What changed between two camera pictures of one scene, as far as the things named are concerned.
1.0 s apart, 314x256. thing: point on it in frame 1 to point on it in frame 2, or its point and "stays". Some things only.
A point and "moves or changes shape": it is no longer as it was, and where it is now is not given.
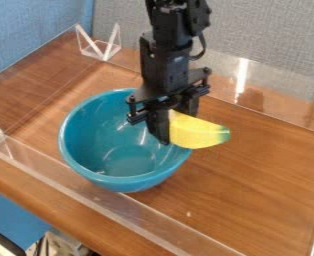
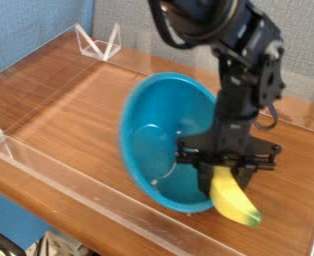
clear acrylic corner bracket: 99,49 stays
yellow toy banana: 191,132 to 231,198
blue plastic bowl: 112,154 moves or changes shape
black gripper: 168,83 to 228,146
